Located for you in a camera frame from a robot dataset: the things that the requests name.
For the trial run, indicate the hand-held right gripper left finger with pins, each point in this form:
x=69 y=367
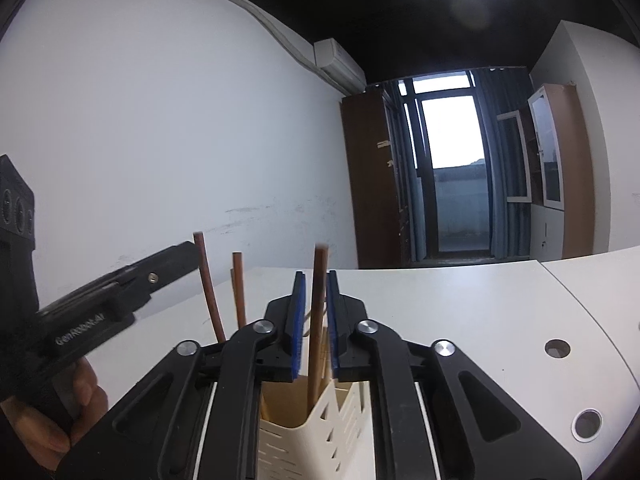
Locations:
x=298 y=320

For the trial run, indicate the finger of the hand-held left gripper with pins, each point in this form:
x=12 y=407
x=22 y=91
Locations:
x=170 y=262

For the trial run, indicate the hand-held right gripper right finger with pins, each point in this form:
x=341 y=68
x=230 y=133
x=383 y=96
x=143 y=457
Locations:
x=334 y=320

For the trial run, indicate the dark brown wooden chopstick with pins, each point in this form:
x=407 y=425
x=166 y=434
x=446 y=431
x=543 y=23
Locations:
x=239 y=285
x=317 y=280
x=207 y=290

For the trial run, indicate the cream plastic utensil holder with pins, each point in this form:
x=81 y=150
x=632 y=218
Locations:
x=300 y=450

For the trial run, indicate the person's left hand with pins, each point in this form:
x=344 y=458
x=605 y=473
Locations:
x=90 y=395

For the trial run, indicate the blue curtain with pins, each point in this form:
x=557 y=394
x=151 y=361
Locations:
x=485 y=135
x=412 y=210

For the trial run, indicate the dark brown wardrobe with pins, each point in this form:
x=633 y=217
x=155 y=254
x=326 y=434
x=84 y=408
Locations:
x=367 y=185

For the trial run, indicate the glass balcony door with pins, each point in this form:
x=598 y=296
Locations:
x=452 y=130

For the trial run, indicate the white low cabinet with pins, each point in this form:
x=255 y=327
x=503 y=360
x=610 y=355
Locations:
x=545 y=235

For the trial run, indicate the white framed open window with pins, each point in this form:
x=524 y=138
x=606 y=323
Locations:
x=512 y=155

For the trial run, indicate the wooden cabinet with glass door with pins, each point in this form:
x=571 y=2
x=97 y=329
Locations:
x=575 y=160

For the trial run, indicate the white wall pipe conduit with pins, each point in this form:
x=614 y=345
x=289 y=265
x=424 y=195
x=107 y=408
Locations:
x=280 y=42

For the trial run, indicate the white wall air conditioner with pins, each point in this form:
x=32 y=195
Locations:
x=337 y=62

